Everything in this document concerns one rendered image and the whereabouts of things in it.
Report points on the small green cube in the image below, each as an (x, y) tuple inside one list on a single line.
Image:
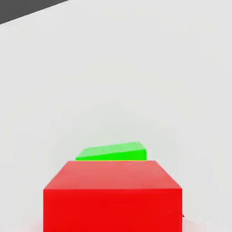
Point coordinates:
[(116, 153)]

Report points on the small red cube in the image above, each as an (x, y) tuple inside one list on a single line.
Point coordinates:
[(112, 208)]

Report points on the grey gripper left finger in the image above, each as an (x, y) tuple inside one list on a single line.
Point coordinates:
[(39, 229)]

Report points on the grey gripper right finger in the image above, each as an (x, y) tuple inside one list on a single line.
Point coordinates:
[(186, 226)]

